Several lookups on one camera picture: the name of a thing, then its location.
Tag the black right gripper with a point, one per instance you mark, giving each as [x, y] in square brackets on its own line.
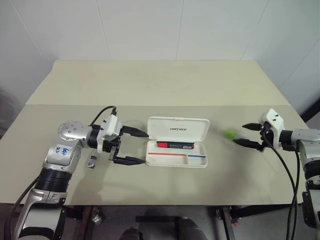
[265, 140]

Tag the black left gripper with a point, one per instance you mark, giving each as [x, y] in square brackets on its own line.
[115, 147]

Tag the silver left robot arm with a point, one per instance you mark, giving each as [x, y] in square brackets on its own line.
[68, 130]

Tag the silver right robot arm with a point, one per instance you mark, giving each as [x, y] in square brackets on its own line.
[303, 137]

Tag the green capped marker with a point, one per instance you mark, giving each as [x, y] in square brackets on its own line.
[230, 133]

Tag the red capped black marker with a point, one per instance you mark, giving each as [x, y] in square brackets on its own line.
[176, 145]

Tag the white plastic pencil case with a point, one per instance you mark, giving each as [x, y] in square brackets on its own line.
[178, 130]

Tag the small silver metal clip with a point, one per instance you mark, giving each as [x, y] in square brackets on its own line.
[92, 162]

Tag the dark rounded shape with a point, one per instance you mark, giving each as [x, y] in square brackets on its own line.
[131, 233]

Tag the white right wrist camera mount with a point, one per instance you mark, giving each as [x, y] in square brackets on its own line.
[273, 120]

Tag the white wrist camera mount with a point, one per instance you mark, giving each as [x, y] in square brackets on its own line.
[111, 126]
[273, 120]

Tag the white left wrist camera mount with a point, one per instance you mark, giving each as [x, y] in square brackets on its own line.
[111, 126]

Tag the black metal table frame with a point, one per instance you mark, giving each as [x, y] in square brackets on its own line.
[252, 212]

